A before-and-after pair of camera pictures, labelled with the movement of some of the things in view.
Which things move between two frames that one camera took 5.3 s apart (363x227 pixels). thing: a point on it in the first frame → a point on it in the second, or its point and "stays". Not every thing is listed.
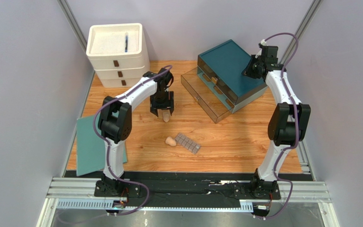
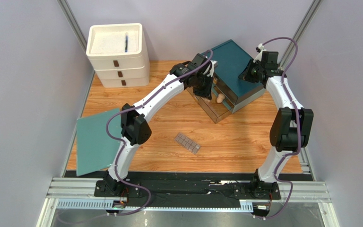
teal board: (90, 147) stays
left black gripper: (169, 104) → (207, 93)
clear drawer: (218, 80) stays
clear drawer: (211, 102) stays
